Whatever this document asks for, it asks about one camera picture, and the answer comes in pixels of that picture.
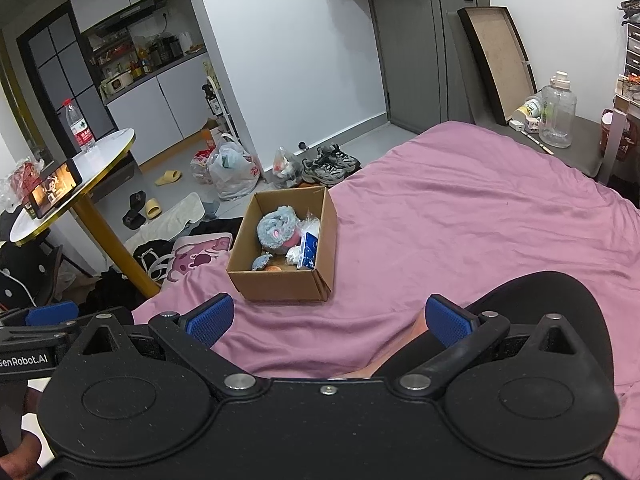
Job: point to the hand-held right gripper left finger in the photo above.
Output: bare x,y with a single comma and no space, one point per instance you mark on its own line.
210,320

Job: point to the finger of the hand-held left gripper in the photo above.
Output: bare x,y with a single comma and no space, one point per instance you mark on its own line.
50,313
45,334

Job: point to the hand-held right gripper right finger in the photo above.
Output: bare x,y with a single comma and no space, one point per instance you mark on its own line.
447,325

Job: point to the cardboard box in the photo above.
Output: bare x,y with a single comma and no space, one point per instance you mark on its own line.
280,285

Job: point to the orange fruit slice plush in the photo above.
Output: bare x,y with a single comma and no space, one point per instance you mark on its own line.
273,269

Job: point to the white tissue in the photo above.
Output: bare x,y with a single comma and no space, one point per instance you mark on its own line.
293,255

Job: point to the grey pink plush toy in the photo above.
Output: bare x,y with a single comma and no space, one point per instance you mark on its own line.
277,230

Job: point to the blue tissue packet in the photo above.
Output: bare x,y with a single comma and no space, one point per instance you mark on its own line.
308,250

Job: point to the person's left hand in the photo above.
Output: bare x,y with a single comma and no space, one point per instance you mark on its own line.
17,457

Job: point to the person's leg in black shorts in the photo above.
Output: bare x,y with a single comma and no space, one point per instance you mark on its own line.
540,305

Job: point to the white floor towel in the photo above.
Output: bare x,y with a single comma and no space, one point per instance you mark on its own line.
172,217

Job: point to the yellow slipper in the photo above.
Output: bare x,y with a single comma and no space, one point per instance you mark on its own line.
167,178
152,208

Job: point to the tablet showing video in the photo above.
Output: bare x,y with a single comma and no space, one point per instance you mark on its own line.
55,187

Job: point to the black slipper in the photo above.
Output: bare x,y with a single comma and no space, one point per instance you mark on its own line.
134,218
137,200

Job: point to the round white table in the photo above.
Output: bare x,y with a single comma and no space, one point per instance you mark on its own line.
75,180

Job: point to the red snack packet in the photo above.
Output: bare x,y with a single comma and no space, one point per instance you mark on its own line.
27,177

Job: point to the clear plastic wrapper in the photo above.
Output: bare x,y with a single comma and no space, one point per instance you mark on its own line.
311,221

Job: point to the large white plastic bag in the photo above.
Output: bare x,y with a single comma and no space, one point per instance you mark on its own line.
232,167

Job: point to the red white plastic bag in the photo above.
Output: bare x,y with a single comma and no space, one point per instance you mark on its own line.
201,166

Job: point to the small clear plastic bag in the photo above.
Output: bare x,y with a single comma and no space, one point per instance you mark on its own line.
286,167

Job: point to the small open cardboard carton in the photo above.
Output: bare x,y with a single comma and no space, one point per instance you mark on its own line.
210,132

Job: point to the grey sneaker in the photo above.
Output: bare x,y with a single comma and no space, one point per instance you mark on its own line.
322,170
342,157

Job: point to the plastic water bottle red label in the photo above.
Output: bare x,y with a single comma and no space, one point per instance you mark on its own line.
80,127

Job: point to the door stopper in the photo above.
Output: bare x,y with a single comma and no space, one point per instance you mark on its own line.
302,146

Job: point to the wooden stick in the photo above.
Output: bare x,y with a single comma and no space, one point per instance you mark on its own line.
540,143

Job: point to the small white box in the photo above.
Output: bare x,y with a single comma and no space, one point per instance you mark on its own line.
516,124

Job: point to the black spray bottle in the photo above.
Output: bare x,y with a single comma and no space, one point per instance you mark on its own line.
214,102

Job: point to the white kitchen cabinet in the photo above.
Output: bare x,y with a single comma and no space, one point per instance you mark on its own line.
160,105

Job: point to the grey bedside table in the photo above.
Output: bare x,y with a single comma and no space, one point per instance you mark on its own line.
580,145

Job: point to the white yellow round jar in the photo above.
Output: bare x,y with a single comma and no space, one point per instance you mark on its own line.
531,107

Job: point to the black framed glass partition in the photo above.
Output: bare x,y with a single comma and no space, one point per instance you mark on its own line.
65,80

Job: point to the clear water jug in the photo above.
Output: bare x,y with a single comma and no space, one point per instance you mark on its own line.
556,115

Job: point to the white kitchen appliance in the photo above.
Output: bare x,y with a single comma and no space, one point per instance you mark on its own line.
117,84

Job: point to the brown jar with white lid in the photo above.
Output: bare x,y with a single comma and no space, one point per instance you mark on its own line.
611,135

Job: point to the dark framed wooden board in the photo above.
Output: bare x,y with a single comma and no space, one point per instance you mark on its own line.
497,60

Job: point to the row of kitchen bottles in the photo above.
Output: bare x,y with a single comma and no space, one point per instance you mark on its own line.
155,52

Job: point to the grey door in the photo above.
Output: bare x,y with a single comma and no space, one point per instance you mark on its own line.
415,40

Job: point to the white storage shelf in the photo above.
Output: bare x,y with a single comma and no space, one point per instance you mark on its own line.
629,85

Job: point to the range hood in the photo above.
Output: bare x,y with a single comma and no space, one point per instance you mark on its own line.
130,15

